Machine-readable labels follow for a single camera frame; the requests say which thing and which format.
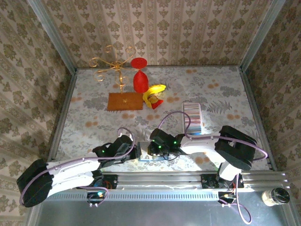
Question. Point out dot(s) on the aluminium frame post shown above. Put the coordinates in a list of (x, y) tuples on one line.
[(54, 40), (258, 40)]

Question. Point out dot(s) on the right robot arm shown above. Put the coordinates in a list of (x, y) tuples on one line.
[(200, 144)]

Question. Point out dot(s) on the floral tablecloth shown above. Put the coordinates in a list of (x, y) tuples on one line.
[(211, 77)]

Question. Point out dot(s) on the yellow toy banana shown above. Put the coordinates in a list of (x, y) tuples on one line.
[(155, 89)]

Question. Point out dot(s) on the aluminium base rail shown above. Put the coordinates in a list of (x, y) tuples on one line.
[(164, 181)]

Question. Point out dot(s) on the blue card holder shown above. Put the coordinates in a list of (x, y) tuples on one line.
[(150, 159)]

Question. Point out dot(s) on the red toy fruit piece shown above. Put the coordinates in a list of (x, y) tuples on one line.
[(158, 104)]

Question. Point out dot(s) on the striped white box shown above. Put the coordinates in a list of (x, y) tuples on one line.
[(192, 117)]

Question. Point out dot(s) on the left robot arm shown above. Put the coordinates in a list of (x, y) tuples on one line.
[(70, 169)]

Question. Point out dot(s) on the glass jar, black lid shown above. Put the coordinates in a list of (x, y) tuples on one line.
[(276, 196)]

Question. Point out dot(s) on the red wine glass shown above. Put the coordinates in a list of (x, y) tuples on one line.
[(140, 82)]

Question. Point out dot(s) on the black controller box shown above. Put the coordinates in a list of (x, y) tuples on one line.
[(95, 197)]

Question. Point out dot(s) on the aluminium side rail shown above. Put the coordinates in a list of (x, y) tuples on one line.
[(68, 99), (251, 99)]

